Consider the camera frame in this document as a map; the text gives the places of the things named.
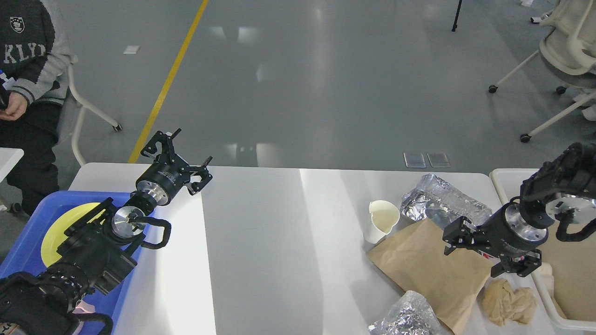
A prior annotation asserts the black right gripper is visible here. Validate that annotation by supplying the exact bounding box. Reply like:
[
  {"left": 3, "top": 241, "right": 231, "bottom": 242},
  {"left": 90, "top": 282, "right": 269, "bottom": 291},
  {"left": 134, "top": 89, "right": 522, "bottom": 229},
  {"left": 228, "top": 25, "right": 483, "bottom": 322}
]
[{"left": 442, "top": 203, "right": 549, "bottom": 278}]

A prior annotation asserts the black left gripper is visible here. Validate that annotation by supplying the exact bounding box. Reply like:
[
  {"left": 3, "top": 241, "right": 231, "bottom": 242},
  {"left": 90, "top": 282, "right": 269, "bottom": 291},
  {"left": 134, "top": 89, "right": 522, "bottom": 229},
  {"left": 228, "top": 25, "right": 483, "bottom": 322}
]
[{"left": 135, "top": 128, "right": 213, "bottom": 206}]

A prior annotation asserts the brown paper bag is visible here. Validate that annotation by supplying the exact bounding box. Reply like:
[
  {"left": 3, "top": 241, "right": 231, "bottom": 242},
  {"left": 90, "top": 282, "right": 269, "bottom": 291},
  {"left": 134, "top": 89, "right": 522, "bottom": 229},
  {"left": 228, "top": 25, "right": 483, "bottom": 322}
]
[{"left": 367, "top": 219, "right": 492, "bottom": 335}]

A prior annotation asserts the yellow plastic plate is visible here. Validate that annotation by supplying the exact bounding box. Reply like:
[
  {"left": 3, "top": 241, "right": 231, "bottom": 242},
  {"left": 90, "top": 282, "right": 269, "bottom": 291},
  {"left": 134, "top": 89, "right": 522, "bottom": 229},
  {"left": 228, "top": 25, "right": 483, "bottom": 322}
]
[{"left": 41, "top": 202, "right": 99, "bottom": 267}]

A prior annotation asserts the pink mug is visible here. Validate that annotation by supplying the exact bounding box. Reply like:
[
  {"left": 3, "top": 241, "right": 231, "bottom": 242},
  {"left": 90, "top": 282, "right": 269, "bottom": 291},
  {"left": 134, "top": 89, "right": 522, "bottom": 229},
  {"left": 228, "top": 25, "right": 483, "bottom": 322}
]
[{"left": 73, "top": 301, "right": 95, "bottom": 314}]

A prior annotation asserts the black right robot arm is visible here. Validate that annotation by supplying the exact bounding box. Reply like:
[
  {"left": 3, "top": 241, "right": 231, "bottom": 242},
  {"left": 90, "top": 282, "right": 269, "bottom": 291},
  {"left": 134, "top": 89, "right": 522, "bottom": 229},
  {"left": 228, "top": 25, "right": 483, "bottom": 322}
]
[{"left": 442, "top": 143, "right": 596, "bottom": 278}]

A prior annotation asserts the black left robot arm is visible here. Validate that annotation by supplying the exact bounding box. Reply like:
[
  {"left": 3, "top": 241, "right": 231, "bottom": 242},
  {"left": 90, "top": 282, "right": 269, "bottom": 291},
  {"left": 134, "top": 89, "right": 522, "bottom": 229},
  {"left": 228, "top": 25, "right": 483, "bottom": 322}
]
[{"left": 0, "top": 131, "right": 212, "bottom": 335}]

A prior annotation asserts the crumpled brown paper ball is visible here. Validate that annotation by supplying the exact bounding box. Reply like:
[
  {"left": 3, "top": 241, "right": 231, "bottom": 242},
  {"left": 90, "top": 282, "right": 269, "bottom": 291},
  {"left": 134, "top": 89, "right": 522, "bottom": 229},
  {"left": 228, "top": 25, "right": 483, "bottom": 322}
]
[{"left": 481, "top": 279, "right": 538, "bottom": 326}]

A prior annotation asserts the chair leg with caster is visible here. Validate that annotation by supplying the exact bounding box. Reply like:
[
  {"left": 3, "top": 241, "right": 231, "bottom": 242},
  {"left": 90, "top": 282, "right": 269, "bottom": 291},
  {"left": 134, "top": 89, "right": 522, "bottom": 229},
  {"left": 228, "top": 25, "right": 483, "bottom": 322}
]
[{"left": 60, "top": 56, "right": 122, "bottom": 166}]

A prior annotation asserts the white plastic bin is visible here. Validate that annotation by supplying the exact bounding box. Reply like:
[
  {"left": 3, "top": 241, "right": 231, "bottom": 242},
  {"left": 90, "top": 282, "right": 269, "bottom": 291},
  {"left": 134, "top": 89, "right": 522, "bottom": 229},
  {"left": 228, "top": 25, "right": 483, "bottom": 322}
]
[{"left": 489, "top": 168, "right": 596, "bottom": 332}]

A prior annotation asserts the crumpled foil near gripper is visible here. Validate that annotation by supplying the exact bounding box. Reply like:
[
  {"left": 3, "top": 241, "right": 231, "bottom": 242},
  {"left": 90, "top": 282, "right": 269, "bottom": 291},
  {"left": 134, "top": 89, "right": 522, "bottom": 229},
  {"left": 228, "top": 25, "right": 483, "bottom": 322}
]
[{"left": 400, "top": 174, "right": 493, "bottom": 229}]

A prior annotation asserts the crumpled foil front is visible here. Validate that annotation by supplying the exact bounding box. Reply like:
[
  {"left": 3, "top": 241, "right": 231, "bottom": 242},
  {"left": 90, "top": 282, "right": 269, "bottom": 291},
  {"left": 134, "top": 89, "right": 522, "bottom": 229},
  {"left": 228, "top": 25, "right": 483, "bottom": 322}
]
[{"left": 368, "top": 290, "right": 450, "bottom": 335}]

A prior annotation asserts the white paper cup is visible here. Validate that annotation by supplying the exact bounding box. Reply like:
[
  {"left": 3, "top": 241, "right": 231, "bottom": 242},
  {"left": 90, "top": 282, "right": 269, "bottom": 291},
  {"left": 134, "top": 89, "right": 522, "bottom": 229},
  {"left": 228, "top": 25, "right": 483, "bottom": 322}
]
[{"left": 363, "top": 200, "right": 401, "bottom": 244}]

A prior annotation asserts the white side table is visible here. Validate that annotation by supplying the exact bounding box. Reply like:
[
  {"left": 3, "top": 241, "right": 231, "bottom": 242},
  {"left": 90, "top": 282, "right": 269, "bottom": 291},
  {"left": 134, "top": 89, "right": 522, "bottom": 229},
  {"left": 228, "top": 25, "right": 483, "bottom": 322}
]
[{"left": 0, "top": 147, "right": 24, "bottom": 182}]

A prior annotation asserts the seated person grey sweater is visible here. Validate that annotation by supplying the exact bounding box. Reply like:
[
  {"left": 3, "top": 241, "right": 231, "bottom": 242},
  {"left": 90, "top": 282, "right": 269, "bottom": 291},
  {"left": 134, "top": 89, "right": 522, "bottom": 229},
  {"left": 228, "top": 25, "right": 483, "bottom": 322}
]
[{"left": 0, "top": 0, "right": 74, "bottom": 216}]

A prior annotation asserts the white office chair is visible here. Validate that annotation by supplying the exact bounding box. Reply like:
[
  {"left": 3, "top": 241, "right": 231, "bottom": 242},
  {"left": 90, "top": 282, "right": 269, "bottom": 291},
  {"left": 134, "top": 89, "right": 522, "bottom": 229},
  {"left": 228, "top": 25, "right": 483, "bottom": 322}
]
[{"left": 489, "top": 0, "right": 596, "bottom": 143}]

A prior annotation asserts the black tripod leg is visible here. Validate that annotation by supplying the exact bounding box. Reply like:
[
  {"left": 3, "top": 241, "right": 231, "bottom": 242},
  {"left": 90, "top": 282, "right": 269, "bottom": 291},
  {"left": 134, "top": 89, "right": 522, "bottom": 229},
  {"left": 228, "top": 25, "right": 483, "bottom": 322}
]
[{"left": 451, "top": 0, "right": 463, "bottom": 32}]

